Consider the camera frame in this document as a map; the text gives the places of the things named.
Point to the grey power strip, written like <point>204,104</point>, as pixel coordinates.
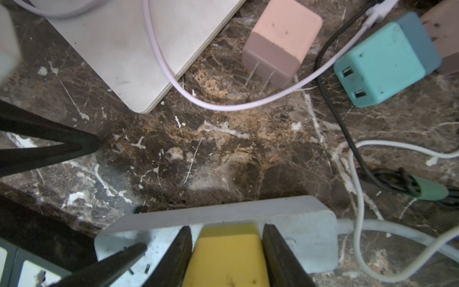
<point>307,225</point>

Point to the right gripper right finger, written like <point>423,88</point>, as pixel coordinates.
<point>284,270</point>

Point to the pink plug adapter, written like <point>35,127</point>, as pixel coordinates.
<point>280,41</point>
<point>442,25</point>

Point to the teal plug adapter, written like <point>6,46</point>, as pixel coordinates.
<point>390,60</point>

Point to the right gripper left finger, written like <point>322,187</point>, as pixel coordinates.
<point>170,271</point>

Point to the white laptop centre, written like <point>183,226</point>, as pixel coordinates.
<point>114,41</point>

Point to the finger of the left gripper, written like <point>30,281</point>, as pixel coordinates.
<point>72,143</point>
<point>104,273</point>

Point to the yellow plug adapter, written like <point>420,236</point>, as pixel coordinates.
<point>228,255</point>

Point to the black power strip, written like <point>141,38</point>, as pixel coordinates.
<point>20,268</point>

